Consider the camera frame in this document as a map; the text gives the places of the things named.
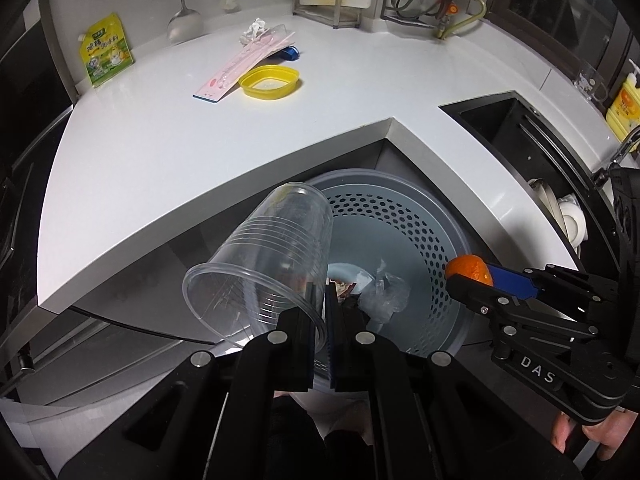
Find orange peel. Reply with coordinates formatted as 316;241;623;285
445;255;494;286

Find clear plastic bag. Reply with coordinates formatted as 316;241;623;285
358;260;411;325

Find red patterned snack wrapper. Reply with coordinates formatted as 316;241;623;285
328;278;356;304

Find clear plastic cup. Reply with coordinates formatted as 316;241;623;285
182;182;333;351

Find grey perforated trash bin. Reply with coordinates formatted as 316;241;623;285
309;169;473;356

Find black kitchen sink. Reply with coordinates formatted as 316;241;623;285
440;91;620;278

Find right hand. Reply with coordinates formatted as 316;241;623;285
550;410;638;460

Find white bowl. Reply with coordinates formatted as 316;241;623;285
558;194;588;249

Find stacked plates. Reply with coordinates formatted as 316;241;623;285
528;179;567;235

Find faucet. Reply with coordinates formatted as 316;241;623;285
592;126;640;188

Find yellow detergent bottle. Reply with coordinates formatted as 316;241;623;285
605;58;640;142

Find glass mug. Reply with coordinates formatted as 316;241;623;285
573;62;608;103

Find yellow plastic lid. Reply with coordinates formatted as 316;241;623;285
239;65;299;101

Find pink flat package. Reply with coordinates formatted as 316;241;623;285
192;25;295;103

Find blue bottle cap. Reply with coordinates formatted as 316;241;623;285
273;46;300;62

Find crumpled white paper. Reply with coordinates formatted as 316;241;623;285
240;18;268;46

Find grey ladle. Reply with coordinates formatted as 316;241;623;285
167;0;204;44

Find yellow green refill pouch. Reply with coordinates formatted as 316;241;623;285
78;13;134;88

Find window frame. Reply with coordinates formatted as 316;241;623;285
488;0;634;93

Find yellow gas hose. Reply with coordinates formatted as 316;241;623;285
434;0;488;40

